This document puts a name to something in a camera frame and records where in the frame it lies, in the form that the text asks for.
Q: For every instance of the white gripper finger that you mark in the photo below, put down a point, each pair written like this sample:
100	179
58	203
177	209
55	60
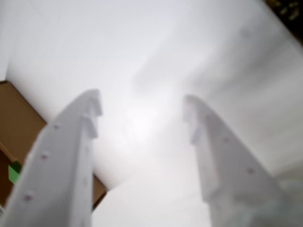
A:
229	170
59	165

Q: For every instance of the green cube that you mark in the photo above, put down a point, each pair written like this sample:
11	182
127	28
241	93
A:
13	172

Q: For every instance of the brown cardboard box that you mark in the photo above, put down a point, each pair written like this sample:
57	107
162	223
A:
19	118

